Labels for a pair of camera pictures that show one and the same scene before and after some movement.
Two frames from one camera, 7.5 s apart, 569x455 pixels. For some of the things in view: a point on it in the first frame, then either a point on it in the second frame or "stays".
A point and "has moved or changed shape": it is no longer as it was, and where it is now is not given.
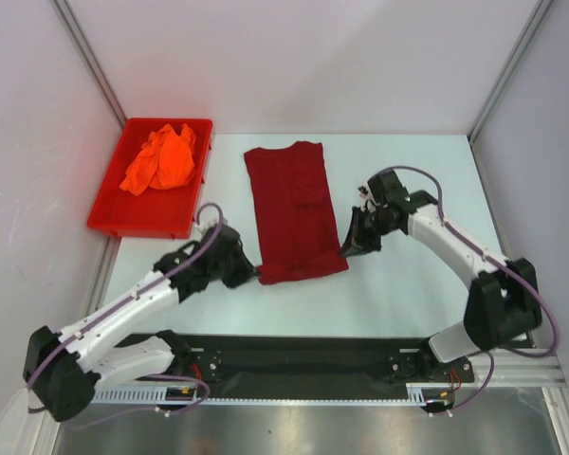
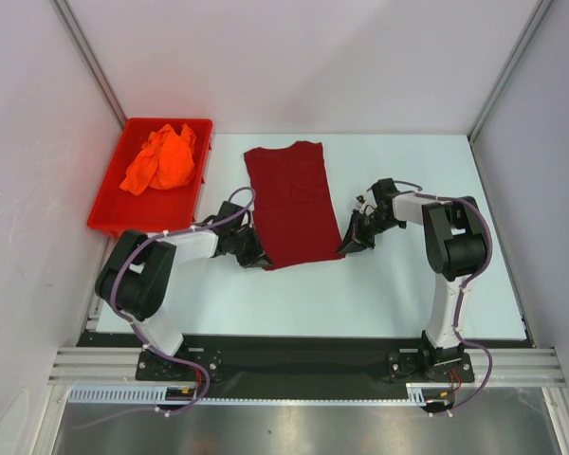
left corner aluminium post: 69,20 stays
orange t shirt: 165,160 stays
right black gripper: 360,231 stays
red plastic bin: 156,213 stays
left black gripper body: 235,271 to 245,246
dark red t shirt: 295,229 has moved or changed shape
